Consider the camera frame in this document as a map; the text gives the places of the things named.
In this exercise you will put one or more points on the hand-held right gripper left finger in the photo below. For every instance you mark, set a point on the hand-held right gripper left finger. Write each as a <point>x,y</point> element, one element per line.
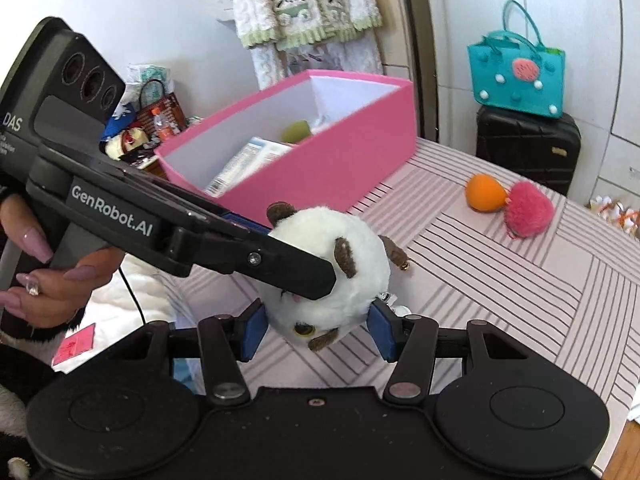
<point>255,332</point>

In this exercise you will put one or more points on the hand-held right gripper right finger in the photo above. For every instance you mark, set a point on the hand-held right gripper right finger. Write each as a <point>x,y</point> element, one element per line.
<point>379,332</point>

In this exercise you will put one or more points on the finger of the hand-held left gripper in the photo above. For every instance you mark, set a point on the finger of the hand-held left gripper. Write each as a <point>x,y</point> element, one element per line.
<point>245,223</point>
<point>280,265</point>

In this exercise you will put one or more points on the white brown plush cat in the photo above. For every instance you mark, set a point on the white brown plush cat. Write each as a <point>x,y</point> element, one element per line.
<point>330,280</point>

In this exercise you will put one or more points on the white wet wipes packet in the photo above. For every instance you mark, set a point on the white wet wipes packet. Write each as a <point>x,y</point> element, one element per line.
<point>250,160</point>

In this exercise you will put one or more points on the pink cardboard box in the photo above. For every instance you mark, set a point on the pink cardboard box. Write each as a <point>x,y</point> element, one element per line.
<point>325,175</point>

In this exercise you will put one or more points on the orange soft ball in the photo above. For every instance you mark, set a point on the orange soft ball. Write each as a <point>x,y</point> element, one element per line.
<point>485,194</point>

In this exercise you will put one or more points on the person's left hand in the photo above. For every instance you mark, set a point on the person's left hand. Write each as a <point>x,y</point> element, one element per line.
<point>60,295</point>

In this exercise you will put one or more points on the blue wrapped flower bouquet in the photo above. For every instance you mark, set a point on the blue wrapped flower bouquet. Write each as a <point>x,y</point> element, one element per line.
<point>117,122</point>

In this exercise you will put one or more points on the cream red small bag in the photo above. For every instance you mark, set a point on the cream red small bag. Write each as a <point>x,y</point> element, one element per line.
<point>127,142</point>

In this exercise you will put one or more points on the green white tissue packs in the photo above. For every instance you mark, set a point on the green white tissue packs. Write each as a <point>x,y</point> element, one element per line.
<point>150,77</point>

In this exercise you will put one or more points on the orange label plastic bottle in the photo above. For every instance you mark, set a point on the orange label plastic bottle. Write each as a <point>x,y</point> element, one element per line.
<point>162,127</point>

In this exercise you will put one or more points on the red checked basket bag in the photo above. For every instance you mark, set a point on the red checked basket bag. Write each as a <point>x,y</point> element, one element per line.
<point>165,110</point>

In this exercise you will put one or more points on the printed white blanket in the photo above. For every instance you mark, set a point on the printed white blanket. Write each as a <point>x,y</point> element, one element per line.
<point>150,295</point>

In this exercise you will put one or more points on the striped pink tablecloth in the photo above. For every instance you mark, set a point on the striped pink tablecloth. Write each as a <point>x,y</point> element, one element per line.
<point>500,285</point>

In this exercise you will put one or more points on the white fleece garment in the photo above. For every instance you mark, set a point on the white fleece garment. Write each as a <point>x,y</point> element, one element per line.
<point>320,62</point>

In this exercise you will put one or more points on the pink card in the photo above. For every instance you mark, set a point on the pink card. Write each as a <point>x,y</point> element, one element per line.
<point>75,345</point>

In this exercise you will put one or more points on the pink fluffy pompom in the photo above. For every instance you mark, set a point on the pink fluffy pompom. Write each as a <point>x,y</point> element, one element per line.
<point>530,210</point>

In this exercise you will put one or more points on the white green knitted cardigan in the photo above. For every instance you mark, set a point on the white green knitted cardigan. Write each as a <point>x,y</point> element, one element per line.
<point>300,0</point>

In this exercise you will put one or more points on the black suitcase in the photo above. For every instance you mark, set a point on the black suitcase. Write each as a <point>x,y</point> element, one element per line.
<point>530,150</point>

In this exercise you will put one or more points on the light wooden wardrobe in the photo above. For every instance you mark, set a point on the light wooden wardrobe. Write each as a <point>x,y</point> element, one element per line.
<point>417,35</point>

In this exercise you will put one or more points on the box of small bottles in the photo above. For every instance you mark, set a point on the box of small bottles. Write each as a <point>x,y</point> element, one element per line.
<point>617,215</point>

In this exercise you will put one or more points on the teal felt handbag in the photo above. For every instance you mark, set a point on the teal felt handbag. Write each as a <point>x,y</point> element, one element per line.
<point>520,80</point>

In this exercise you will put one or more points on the grey three-door wardrobe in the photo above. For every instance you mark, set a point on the grey three-door wardrobe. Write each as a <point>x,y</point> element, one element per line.
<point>590,20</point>

